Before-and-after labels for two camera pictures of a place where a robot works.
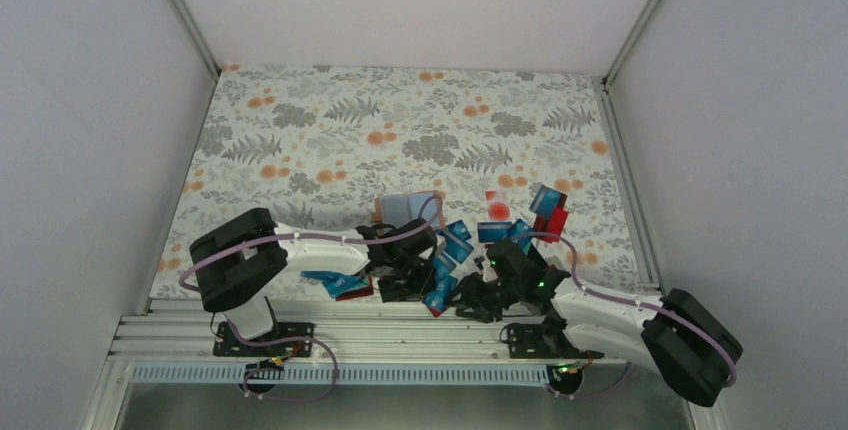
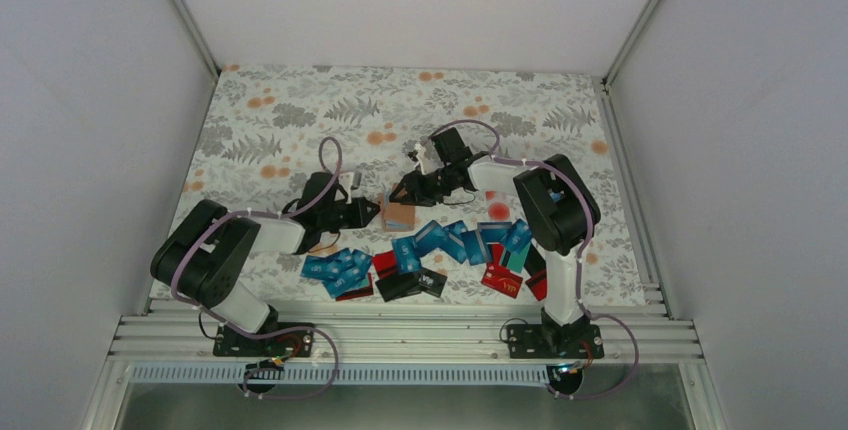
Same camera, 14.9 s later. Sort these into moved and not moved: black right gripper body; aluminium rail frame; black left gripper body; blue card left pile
Moved: black right gripper body; black left gripper body
Not moved: blue card left pile; aluminium rail frame
